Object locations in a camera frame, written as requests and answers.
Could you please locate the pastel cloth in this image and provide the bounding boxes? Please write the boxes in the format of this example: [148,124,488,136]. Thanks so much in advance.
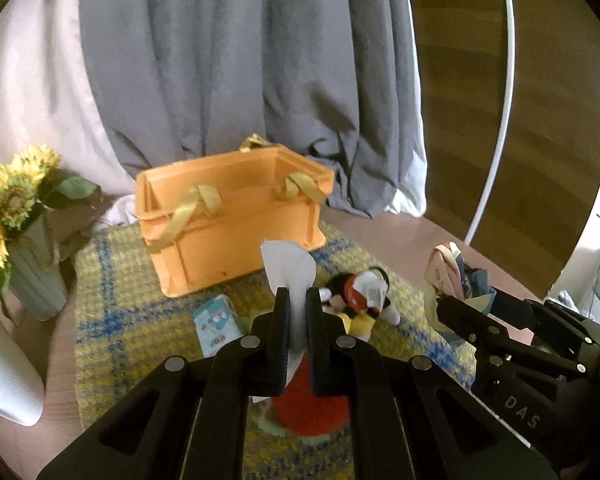
[424,240,498,334]

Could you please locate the red fluffy pompom toy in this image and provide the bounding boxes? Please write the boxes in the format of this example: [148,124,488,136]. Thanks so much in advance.
[272,356,350,437]

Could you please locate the mickey mouse plush toy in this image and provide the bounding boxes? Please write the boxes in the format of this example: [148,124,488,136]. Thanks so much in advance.
[318,266,400,341]

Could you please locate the light blue tissue pack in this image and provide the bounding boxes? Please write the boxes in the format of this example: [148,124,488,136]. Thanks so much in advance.
[193,295,245,358]

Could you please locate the yellow blue plaid mat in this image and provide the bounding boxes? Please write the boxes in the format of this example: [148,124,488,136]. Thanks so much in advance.
[74,226,476,479]

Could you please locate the orange plastic crate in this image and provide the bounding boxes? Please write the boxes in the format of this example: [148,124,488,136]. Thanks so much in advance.
[135,134,335,298]

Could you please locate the grey ribbed vase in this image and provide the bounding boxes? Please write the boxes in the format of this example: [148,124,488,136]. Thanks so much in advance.
[7,209,68,321]

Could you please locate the white ribbed vase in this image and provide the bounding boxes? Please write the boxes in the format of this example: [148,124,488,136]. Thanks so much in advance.
[0,320,45,427]

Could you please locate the sunflower bouquet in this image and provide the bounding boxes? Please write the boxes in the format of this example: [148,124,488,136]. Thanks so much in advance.
[0,145,100,320]

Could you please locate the grey curtain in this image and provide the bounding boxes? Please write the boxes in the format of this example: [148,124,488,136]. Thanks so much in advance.
[79,0,427,218]

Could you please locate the white curved floor lamp pole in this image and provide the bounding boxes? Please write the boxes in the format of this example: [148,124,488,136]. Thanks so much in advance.
[462,0,517,247]

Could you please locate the white sheer curtain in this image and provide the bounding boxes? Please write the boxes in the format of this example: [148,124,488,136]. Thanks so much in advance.
[0,0,135,228]

